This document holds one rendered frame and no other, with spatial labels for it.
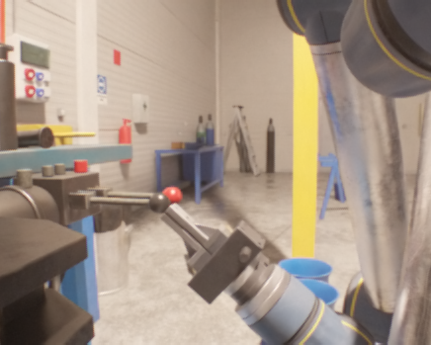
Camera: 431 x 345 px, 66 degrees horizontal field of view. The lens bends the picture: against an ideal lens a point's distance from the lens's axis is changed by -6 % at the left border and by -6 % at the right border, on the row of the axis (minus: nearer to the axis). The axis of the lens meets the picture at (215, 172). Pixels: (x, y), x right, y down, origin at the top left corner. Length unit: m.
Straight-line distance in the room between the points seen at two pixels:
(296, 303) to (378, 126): 0.35
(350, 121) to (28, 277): 0.58
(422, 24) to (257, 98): 10.60
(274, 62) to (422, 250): 10.55
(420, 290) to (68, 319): 0.35
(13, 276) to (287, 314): 0.40
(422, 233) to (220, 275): 0.30
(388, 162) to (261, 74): 10.18
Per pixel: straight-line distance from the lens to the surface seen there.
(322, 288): 1.84
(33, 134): 0.80
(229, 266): 0.56
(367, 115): 0.69
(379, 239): 0.85
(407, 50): 0.23
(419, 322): 0.44
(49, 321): 0.35
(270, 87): 10.78
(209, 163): 6.93
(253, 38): 11.13
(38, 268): 0.27
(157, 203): 0.57
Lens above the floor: 1.08
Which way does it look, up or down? 6 degrees down
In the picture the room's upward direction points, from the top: 1 degrees counter-clockwise
